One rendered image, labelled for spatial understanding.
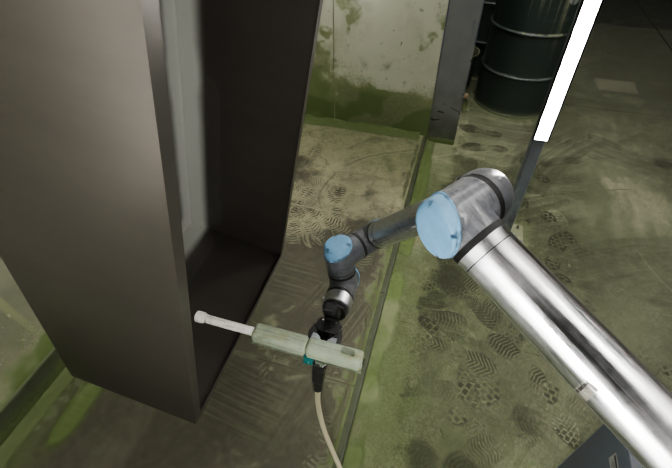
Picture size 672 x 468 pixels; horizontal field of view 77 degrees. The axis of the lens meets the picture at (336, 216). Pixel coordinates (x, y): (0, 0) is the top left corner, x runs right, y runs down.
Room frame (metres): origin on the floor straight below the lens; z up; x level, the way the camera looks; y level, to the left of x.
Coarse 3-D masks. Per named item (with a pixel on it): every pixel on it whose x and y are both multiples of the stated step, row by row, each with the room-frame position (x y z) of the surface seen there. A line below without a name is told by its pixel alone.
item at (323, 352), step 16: (208, 320) 0.67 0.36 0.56; (224, 320) 0.67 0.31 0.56; (256, 336) 0.61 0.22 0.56; (272, 336) 0.61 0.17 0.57; (288, 336) 0.61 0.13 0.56; (304, 336) 0.61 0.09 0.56; (288, 352) 0.59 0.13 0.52; (304, 352) 0.58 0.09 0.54; (320, 352) 0.57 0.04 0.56; (336, 352) 0.57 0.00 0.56; (352, 352) 0.56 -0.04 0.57; (320, 368) 0.56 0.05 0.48; (352, 368) 0.53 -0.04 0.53; (320, 384) 0.56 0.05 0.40
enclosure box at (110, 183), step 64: (0, 0) 0.42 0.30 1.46; (64, 0) 0.40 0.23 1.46; (128, 0) 0.38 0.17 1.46; (192, 0) 1.04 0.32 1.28; (256, 0) 1.00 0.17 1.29; (320, 0) 0.94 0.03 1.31; (0, 64) 0.43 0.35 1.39; (64, 64) 0.40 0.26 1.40; (128, 64) 0.38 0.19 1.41; (192, 64) 1.06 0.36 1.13; (256, 64) 1.00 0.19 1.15; (0, 128) 0.44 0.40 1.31; (64, 128) 0.42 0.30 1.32; (128, 128) 0.39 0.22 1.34; (192, 128) 1.07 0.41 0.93; (256, 128) 1.01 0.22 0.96; (0, 192) 0.47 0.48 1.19; (64, 192) 0.43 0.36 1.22; (128, 192) 0.40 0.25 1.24; (192, 192) 1.09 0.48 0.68; (256, 192) 1.02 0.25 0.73; (0, 256) 0.50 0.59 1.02; (64, 256) 0.45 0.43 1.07; (128, 256) 0.41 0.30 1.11; (192, 256) 0.95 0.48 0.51; (256, 256) 0.98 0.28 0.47; (64, 320) 0.48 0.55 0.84; (128, 320) 0.43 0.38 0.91; (192, 320) 0.71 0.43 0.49; (128, 384) 0.47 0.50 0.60; (192, 384) 0.42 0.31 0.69
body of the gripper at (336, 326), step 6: (342, 306) 0.76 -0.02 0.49; (342, 312) 0.75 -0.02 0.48; (324, 318) 0.71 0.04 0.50; (330, 318) 0.71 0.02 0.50; (336, 318) 0.71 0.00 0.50; (342, 318) 0.74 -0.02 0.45; (318, 324) 0.68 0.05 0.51; (324, 324) 0.68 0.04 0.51; (330, 324) 0.69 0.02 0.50; (336, 324) 0.69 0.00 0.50; (324, 330) 0.66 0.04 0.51; (330, 330) 0.66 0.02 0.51; (336, 330) 0.66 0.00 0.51; (324, 336) 0.66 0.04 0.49; (330, 336) 0.65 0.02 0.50
